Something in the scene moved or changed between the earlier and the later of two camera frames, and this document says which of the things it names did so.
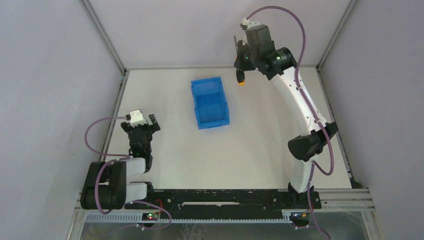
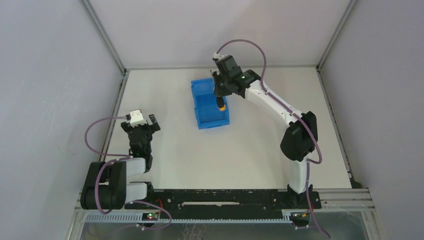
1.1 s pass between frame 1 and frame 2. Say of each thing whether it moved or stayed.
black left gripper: stayed
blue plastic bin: stayed
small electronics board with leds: stayed
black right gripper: moved
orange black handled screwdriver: moved
